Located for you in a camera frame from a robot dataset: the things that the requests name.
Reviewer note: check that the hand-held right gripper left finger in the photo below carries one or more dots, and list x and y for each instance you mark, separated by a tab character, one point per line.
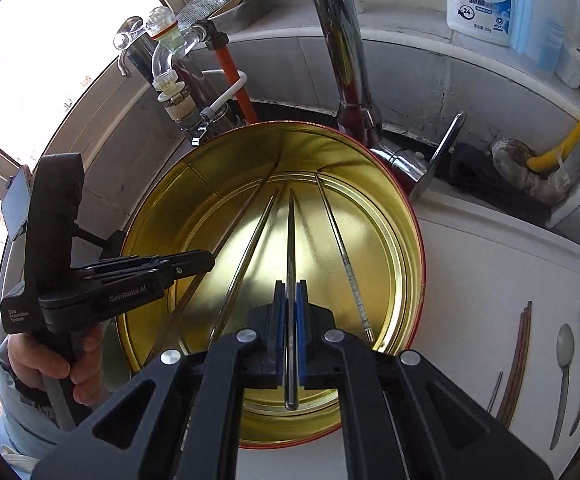
281	330

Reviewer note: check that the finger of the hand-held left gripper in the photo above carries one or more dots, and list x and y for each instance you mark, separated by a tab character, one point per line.
115	262
190	262

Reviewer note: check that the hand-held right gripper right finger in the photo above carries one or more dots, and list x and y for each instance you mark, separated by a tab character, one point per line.
302	330

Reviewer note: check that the plain metal chopstick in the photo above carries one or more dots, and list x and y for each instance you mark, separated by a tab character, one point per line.
250	260
291	240

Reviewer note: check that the round gold tin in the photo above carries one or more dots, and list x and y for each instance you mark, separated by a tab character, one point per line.
369	220

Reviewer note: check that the grey pipe elbow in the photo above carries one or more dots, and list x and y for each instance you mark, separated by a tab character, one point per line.
519	165

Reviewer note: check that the person's left forearm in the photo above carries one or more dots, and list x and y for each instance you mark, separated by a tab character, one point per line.
17	410

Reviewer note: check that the person's left hand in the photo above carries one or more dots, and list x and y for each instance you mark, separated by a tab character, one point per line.
45	360

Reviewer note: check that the dark thin chopstick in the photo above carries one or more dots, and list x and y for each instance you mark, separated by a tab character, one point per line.
235	225

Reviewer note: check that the patterned metal chopstick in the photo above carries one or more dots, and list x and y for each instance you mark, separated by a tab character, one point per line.
345	260

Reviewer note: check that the window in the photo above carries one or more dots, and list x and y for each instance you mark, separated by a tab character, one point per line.
45	45

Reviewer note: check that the orange pipe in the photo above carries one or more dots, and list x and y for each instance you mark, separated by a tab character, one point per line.
234	82

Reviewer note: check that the small tap with clear spout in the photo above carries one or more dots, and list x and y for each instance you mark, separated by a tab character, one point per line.
162	55

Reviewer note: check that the short metal chopstick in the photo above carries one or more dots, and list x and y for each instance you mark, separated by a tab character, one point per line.
494	392

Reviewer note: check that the brown wooden chopstick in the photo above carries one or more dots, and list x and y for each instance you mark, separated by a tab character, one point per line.
515	360
522	360

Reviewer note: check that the chrome faucet lever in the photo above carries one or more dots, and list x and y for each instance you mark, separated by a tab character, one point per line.
439	155

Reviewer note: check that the steel scouring pad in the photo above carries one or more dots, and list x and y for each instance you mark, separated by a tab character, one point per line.
205	4

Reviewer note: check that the grey-green spoon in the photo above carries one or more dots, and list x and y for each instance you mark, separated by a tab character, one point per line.
564	347

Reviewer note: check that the chrome faucet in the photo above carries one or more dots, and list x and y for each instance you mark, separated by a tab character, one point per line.
342	45

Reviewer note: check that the white detergent bottle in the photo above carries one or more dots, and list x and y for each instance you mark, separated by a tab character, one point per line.
479	5

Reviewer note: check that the small white box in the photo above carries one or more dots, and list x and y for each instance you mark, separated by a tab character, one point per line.
573	64

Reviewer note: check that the light blue plastic pouch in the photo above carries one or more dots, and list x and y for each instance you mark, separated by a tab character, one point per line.
537	15

